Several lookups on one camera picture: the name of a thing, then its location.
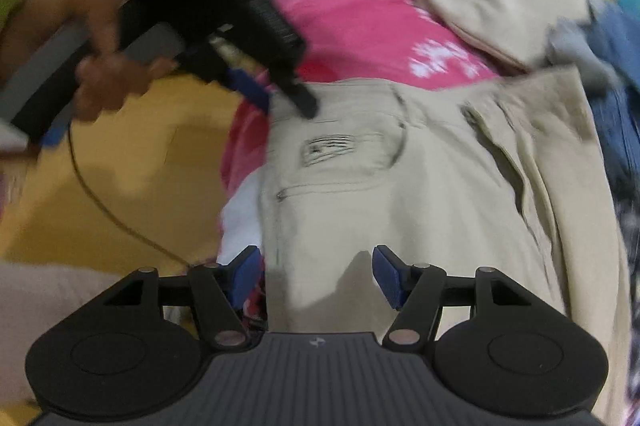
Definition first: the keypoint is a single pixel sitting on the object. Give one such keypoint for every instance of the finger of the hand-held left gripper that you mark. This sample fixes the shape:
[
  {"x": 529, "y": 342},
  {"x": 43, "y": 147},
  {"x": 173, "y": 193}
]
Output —
[
  {"x": 300, "y": 99},
  {"x": 250, "y": 89}
]

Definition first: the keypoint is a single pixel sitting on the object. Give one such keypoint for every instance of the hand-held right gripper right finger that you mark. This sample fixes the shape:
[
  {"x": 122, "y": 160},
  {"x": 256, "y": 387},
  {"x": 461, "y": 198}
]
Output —
[{"x": 387, "y": 278}]

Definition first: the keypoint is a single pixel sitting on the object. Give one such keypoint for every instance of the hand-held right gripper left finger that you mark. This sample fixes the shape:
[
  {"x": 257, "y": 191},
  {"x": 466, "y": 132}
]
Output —
[{"x": 245, "y": 278}]

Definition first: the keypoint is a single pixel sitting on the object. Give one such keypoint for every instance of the beige pants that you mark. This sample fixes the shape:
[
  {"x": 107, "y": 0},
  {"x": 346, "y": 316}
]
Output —
[{"x": 400, "y": 181}]

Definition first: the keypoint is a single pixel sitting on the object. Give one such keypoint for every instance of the person's left forearm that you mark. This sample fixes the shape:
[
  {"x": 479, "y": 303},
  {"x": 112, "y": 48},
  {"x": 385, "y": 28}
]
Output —
[{"x": 17, "y": 1}]

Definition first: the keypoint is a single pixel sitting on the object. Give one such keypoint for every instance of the person's left hand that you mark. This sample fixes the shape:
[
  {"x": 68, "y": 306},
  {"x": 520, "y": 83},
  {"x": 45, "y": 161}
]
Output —
[{"x": 100, "y": 81}]

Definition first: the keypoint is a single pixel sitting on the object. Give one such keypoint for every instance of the pink floral bed sheet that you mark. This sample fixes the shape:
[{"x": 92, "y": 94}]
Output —
[{"x": 360, "y": 31}]

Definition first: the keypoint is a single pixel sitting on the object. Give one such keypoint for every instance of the cream jacket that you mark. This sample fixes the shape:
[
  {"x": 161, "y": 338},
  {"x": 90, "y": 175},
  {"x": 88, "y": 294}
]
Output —
[{"x": 500, "y": 1}]

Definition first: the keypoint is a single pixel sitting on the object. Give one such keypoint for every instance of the grey garment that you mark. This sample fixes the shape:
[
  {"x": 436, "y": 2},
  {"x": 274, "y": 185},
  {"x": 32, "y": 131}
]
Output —
[{"x": 580, "y": 51}]

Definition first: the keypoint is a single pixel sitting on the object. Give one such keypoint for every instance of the blue denim garment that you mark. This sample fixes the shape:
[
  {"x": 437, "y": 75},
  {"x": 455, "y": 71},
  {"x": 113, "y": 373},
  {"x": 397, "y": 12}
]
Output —
[{"x": 617, "y": 56}]

